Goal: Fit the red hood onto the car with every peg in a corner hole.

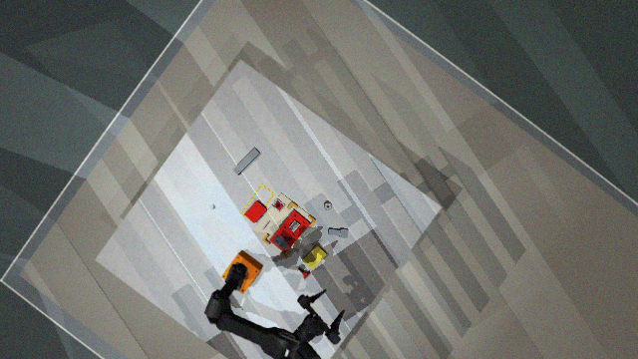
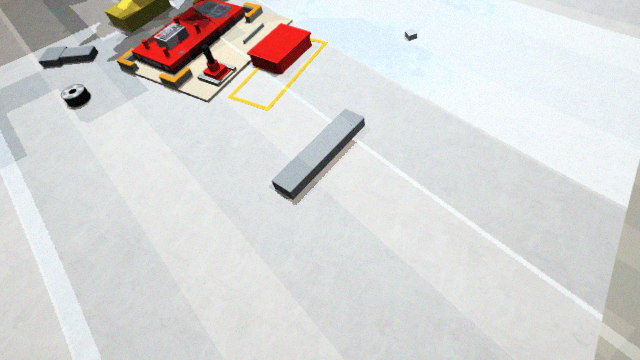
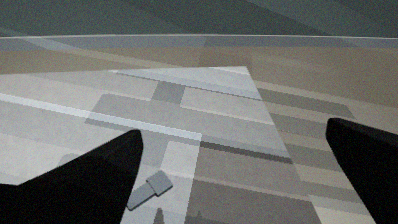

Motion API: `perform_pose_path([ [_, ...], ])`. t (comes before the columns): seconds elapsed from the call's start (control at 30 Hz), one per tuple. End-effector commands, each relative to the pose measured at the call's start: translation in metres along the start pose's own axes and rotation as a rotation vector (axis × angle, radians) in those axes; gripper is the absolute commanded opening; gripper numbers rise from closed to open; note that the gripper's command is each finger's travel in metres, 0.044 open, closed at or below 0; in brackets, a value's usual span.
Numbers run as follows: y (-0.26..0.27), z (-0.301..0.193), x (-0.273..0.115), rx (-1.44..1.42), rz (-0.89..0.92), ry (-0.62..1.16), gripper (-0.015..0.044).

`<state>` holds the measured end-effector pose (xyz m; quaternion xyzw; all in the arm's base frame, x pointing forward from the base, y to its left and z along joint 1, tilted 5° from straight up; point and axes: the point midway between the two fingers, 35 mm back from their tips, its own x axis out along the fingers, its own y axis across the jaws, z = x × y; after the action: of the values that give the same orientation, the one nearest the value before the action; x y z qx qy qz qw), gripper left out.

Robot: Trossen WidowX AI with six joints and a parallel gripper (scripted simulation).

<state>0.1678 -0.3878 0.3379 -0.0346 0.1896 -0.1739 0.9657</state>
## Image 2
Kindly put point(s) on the yellow rectangular outline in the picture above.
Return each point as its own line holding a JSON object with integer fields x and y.
{"x": 284, "y": 90}

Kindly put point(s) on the small black tyre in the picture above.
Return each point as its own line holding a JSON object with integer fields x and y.
{"x": 76, "y": 95}

